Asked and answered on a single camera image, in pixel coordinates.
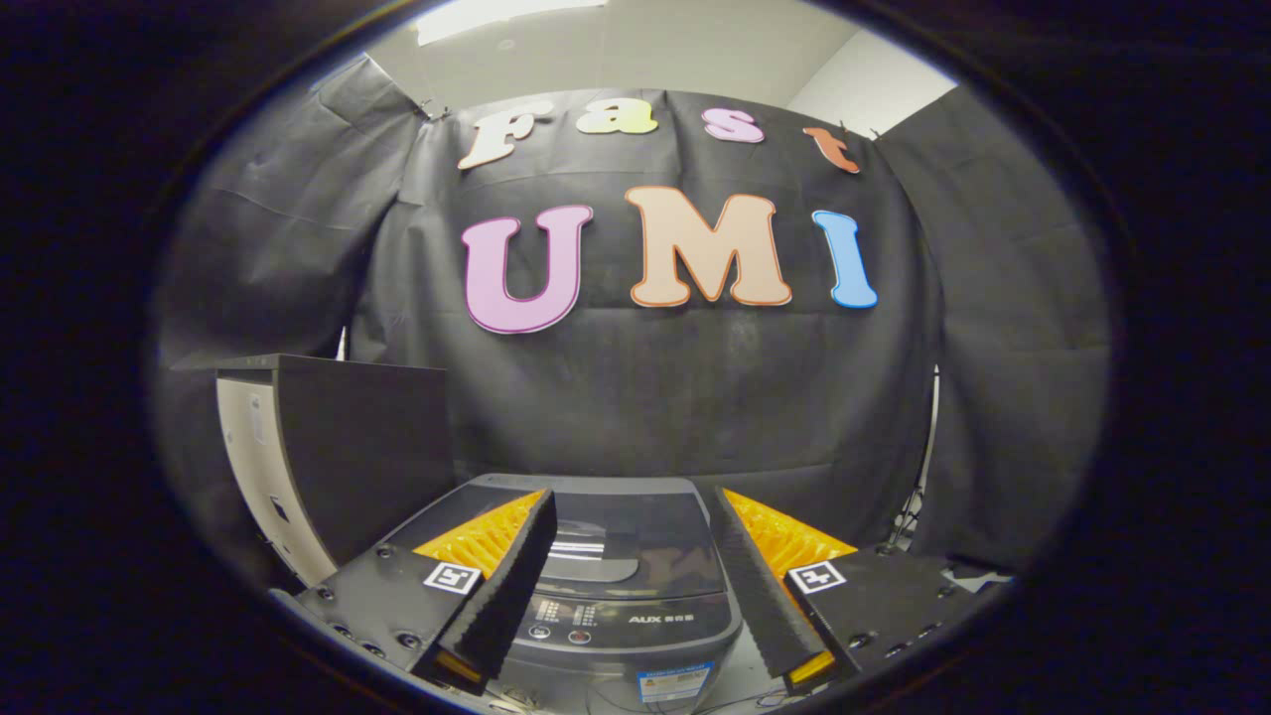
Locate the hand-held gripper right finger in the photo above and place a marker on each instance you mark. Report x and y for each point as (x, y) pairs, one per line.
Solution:
(760, 586)

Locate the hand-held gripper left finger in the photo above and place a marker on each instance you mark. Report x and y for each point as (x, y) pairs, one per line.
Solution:
(516, 576)

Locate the grey washing machine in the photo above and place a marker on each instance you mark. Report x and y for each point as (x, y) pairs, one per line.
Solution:
(655, 626)

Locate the dark washing machine lid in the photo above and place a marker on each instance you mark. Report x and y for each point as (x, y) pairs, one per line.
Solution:
(645, 556)

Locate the black and beige cabinet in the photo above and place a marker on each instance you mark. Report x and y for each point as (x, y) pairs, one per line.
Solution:
(367, 447)

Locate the black light stand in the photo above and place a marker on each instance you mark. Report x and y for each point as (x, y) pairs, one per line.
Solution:
(923, 457)

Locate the black backdrop cloth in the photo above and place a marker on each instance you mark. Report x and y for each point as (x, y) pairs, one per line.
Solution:
(645, 397)

